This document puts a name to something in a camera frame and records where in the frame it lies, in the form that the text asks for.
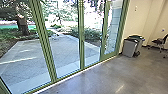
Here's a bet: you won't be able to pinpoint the green bushes outside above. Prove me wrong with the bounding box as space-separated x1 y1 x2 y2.
0 24 103 44

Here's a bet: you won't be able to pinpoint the green framed glass door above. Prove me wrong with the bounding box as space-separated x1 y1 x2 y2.
99 0 131 63

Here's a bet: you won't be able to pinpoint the tree outside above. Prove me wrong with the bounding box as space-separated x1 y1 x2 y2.
0 0 44 37

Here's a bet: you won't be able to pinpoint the metal outdoor chair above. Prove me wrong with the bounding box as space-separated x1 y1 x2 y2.
49 30 60 42

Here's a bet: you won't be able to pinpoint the black office chair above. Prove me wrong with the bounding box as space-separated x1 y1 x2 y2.
151 33 168 54

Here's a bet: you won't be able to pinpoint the white wall switch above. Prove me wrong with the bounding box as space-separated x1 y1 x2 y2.
133 5 138 12

